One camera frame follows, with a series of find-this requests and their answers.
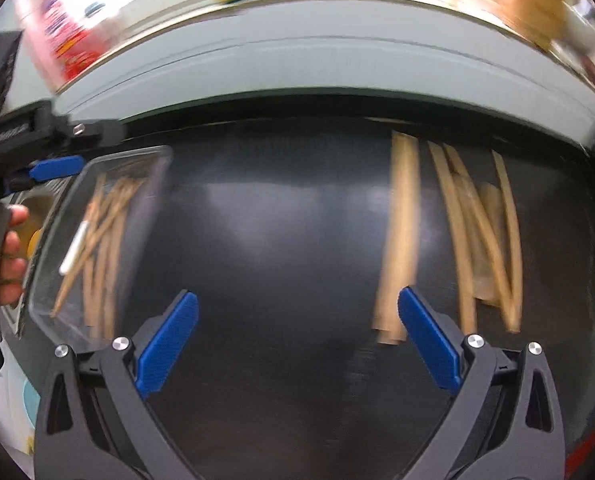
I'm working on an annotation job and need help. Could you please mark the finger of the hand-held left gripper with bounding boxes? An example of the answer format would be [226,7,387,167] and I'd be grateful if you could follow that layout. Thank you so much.
[52,118,127,149]
[6,156,87,194]

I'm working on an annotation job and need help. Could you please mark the teal round mat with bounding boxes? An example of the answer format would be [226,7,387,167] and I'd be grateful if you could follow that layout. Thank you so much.
[22,379,42,427]

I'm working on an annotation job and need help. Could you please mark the person's left hand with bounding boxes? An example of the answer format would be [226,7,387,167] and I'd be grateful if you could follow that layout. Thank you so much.
[0,204,30,307]

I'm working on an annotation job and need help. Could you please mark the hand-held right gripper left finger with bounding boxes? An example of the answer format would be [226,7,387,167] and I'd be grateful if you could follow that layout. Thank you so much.
[34,289,201,480]

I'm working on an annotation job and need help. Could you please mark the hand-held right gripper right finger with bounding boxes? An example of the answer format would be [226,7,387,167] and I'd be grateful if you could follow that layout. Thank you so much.
[397,286,568,480]

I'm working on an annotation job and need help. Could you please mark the yellow plastic cup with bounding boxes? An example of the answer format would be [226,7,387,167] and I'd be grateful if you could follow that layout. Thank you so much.
[26,229,44,262]

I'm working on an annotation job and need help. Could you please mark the red printed packet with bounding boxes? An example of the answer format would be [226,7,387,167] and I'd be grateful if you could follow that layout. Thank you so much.
[22,0,114,86]

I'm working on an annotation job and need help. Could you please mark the clear plastic container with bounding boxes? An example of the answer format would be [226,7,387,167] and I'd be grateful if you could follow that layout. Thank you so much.
[20,144,174,347]

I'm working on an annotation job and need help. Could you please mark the white-handled spoon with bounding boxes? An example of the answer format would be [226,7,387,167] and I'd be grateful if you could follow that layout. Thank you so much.
[59,220,89,276]

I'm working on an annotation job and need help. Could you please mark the group of wooden chopsticks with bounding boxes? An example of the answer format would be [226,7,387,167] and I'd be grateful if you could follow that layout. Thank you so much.
[50,130,524,347]

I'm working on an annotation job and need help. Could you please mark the red mat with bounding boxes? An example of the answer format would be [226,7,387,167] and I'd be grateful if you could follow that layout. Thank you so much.
[565,424,595,479]

